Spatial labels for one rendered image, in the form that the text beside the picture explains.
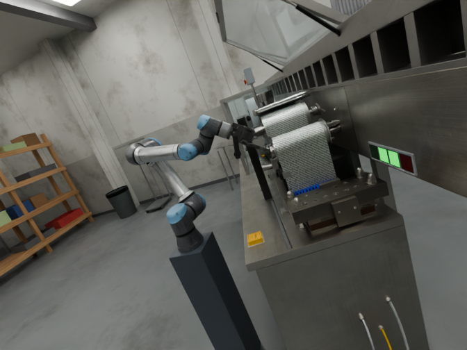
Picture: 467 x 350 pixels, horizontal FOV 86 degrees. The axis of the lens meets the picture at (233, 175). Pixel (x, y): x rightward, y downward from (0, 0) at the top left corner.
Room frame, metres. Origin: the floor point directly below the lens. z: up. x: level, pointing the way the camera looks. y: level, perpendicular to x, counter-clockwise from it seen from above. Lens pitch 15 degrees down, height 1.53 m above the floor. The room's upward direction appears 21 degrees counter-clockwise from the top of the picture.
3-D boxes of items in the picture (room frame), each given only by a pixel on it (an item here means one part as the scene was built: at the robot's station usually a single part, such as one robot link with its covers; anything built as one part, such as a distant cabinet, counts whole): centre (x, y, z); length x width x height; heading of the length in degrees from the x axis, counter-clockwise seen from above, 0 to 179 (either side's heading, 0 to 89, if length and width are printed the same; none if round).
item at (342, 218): (0.91, -0.38, 0.97); 0.10 x 0.03 x 0.11; 84
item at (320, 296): (2.13, -0.39, 0.43); 2.52 x 0.64 x 0.86; 174
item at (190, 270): (1.28, 0.36, 0.45); 0.20 x 0.20 x 0.90; 71
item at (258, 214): (2.14, -0.37, 0.88); 2.52 x 0.66 x 0.04; 174
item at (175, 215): (1.29, 0.36, 1.07); 0.13 x 0.12 x 0.14; 149
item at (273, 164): (1.24, -0.20, 1.05); 0.06 x 0.05 x 0.31; 84
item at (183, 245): (1.28, 0.36, 0.95); 0.15 x 0.15 x 0.10
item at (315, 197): (1.01, -0.38, 1.00); 0.40 x 0.16 x 0.06; 84
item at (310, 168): (1.13, -0.35, 1.11); 0.23 x 0.01 x 0.18; 84
